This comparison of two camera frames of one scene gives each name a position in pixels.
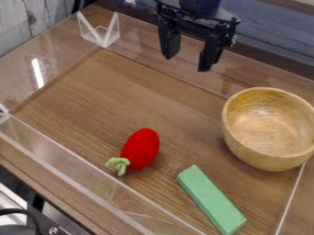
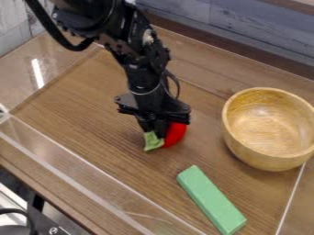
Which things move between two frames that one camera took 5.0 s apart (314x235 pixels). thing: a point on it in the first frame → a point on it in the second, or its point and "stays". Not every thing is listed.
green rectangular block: [211, 200] stays
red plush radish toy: [139, 151] → [175, 132]
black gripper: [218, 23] → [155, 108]
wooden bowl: [268, 128] stays
